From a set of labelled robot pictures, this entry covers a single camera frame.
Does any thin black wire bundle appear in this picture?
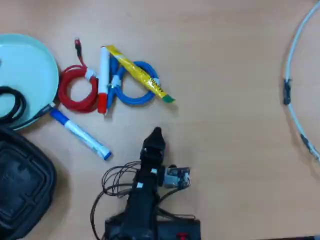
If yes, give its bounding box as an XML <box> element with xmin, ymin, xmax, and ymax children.
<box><xmin>90</xmin><ymin>160</ymin><xmax>142</xmax><ymax>240</ymax></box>

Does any white grey cable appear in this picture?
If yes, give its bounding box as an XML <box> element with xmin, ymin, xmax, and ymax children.
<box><xmin>284</xmin><ymin>0</ymin><xmax>320</xmax><ymax>163</ymax></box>

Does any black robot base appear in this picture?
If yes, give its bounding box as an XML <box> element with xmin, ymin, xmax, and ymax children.
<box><xmin>104</xmin><ymin>214</ymin><xmax>202</xmax><ymax>240</ymax></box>

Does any black tape piece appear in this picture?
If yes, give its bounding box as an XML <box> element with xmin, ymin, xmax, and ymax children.
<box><xmin>299</xmin><ymin>133</ymin><xmax>311</xmax><ymax>151</ymax></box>
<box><xmin>283</xmin><ymin>78</ymin><xmax>293</xmax><ymax>106</ymax></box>

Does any blue coiled usb cable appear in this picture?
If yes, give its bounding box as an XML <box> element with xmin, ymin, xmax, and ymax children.
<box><xmin>106</xmin><ymin>56</ymin><xmax>160</xmax><ymax>116</ymax></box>

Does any black braided usb cable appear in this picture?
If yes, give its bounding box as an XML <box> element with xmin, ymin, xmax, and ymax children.
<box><xmin>0</xmin><ymin>85</ymin><xmax>55</xmax><ymax>126</ymax></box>

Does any red coiled usb cable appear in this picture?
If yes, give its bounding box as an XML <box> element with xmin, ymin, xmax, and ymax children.
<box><xmin>57</xmin><ymin>36</ymin><xmax>100</xmax><ymax>114</ymax></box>

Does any red capped white marker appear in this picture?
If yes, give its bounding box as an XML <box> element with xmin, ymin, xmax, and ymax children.
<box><xmin>97</xmin><ymin>46</ymin><xmax>110</xmax><ymax>116</ymax></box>

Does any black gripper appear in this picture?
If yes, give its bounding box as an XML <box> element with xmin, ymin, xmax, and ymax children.
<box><xmin>139</xmin><ymin>126</ymin><xmax>168</xmax><ymax>177</ymax></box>

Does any yellow stick sachet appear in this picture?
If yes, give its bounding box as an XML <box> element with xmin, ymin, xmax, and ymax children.
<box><xmin>104</xmin><ymin>44</ymin><xmax>176</xmax><ymax>104</ymax></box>

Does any light green plate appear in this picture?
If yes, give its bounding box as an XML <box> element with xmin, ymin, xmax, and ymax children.
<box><xmin>0</xmin><ymin>33</ymin><xmax>60</xmax><ymax>131</ymax></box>

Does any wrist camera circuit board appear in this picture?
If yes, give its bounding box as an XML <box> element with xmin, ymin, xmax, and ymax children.
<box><xmin>163</xmin><ymin>164</ymin><xmax>192</xmax><ymax>190</ymax></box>

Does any blue capped white marker pen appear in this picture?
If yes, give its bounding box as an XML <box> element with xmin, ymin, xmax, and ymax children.
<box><xmin>49</xmin><ymin>107</ymin><xmax>113</xmax><ymax>162</ymax></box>

